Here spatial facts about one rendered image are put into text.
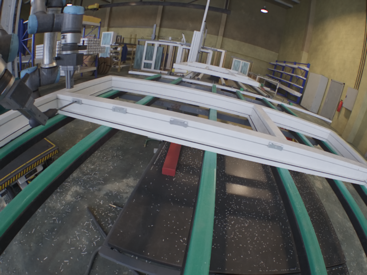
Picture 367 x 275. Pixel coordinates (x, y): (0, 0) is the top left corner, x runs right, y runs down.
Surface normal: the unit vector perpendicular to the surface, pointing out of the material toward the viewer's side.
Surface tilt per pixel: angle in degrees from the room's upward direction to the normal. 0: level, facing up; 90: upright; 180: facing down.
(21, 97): 82
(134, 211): 0
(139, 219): 0
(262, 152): 90
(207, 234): 0
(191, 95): 90
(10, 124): 90
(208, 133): 90
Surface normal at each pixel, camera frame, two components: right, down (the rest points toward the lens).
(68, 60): -0.18, 0.44
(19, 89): 0.98, 0.11
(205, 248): 0.16, -0.87
